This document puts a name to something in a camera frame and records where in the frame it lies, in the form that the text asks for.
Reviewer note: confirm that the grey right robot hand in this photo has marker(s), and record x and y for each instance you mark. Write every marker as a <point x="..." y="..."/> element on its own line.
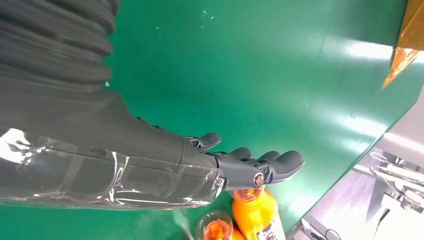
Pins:
<point x="99" y="149"/>

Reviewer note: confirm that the yellow film wrapped cardboard box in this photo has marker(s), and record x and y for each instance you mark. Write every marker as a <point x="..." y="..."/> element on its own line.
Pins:
<point x="409" y="36"/>

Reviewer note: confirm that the white metal table frame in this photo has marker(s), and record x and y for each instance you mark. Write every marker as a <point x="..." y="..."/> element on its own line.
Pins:
<point x="397" y="182"/>

